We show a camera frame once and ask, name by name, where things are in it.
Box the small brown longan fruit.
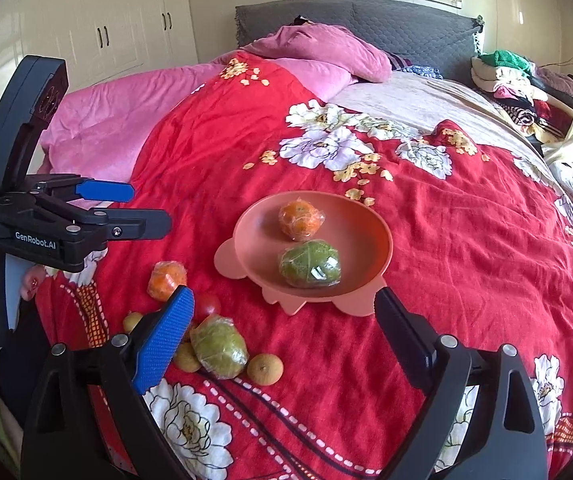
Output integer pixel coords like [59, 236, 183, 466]
[123, 312, 143, 334]
[246, 353, 284, 386]
[172, 341, 201, 374]

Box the orange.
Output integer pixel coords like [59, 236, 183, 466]
[148, 261, 188, 301]
[278, 198, 326, 242]

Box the green fruit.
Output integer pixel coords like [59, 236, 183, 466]
[190, 314, 248, 380]
[279, 240, 342, 289]

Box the pink quilt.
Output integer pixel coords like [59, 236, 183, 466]
[38, 54, 358, 183]

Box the pink crab-shaped plastic plate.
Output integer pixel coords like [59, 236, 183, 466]
[214, 191, 394, 318]

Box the red floral bedspread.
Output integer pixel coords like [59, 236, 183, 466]
[37, 55, 573, 479]

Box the cream wardrobe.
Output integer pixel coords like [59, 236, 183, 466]
[0, 0, 198, 99]

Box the pink pillow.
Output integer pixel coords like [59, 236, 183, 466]
[242, 23, 392, 84]

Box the pile of folded clothes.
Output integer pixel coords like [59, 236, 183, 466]
[471, 50, 573, 146]

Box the grey padded headboard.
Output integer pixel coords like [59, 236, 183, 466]
[236, 0, 484, 86]

